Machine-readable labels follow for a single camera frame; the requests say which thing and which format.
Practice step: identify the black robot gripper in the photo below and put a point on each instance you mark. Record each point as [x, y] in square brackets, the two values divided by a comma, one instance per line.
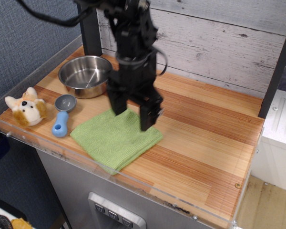
[134, 80]

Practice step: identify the green towel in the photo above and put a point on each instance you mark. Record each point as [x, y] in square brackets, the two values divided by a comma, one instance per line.
[115, 140]

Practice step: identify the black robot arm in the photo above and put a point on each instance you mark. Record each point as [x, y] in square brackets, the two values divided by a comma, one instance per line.
[135, 34]

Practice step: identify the blue grey toy spoon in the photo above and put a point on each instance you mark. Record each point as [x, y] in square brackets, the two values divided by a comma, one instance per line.
[64, 104]

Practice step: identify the stainless steel pan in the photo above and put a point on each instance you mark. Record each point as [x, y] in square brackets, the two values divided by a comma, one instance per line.
[85, 77]

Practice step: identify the grey cabinet with buttons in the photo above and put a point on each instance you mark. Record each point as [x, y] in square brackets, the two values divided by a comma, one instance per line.
[145, 196]

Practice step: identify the plush dog head toy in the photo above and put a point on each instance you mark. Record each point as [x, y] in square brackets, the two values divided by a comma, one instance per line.
[28, 110]

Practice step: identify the clear acrylic table guard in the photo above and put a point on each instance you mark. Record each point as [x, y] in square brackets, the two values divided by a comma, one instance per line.
[189, 170]

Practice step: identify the white side cabinet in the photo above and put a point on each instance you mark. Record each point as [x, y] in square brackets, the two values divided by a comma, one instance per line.
[269, 163]

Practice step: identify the yellow object at corner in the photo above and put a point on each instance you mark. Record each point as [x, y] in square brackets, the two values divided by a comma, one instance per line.
[20, 224]

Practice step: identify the dark vertical frame post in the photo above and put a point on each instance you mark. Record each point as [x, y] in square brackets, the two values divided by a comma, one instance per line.
[91, 35]

